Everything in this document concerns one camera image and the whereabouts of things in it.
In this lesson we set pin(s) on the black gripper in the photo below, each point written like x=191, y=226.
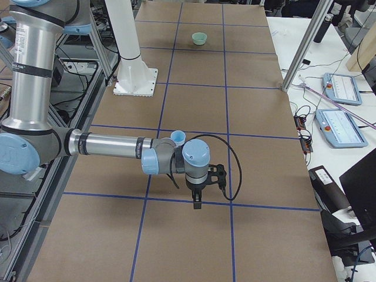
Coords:
x=196, y=187

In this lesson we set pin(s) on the light blue plastic cup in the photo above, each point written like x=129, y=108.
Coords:
x=179, y=137

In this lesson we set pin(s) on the light green bowl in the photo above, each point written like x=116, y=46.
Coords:
x=199, y=38

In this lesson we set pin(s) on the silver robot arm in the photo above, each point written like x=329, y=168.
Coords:
x=27, y=138

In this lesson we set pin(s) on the black water bottle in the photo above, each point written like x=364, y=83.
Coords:
x=323, y=28

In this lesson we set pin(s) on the black box with label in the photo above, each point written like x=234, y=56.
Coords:
x=328, y=192

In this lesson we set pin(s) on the near blue teach pendant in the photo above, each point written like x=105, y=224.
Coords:
x=339, y=129

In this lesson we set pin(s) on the blue teach pendant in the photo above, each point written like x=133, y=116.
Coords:
x=339, y=129
x=341, y=89

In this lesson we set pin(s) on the reacher grabber tool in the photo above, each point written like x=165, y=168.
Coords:
x=338, y=105

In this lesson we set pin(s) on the black computer monitor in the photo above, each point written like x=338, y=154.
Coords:
x=358, y=183

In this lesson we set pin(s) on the far blue teach pendant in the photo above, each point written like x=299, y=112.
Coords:
x=341, y=89

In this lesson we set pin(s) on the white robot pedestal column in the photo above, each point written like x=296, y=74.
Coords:
x=134, y=77

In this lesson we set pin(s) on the aluminium frame post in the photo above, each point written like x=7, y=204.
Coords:
x=310, y=33

